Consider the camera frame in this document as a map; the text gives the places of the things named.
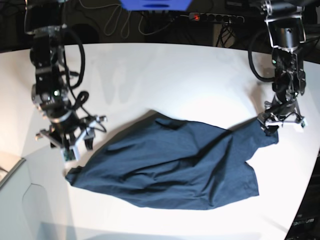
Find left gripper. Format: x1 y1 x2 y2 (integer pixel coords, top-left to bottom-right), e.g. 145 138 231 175
257 99 305 136

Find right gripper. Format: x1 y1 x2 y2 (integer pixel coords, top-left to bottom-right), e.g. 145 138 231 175
35 115 107 151

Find dark blue t-shirt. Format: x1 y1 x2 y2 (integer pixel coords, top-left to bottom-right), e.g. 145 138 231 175
65 114 279 210

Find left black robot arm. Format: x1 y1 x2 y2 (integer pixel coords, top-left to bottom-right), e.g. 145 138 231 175
248 0 306 136

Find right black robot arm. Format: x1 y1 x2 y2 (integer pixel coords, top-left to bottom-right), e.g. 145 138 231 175
24 0 106 152

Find black power strip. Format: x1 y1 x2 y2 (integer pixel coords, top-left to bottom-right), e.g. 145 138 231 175
188 12 245 24

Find blue plastic box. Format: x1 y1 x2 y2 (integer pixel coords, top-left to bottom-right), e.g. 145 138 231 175
120 0 192 11

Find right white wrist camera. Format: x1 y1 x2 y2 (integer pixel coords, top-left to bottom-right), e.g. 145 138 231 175
61 147 81 162

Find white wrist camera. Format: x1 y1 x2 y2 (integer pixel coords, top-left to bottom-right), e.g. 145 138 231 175
61 147 81 162
294 118 308 133

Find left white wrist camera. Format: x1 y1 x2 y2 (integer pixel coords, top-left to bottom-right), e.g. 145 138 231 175
294 118 308 133

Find grey metal frame edge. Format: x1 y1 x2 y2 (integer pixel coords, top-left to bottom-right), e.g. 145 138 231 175
0 158 26 189

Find grey cable loops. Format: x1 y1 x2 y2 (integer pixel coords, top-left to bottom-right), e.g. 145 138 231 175
103 9 161 38

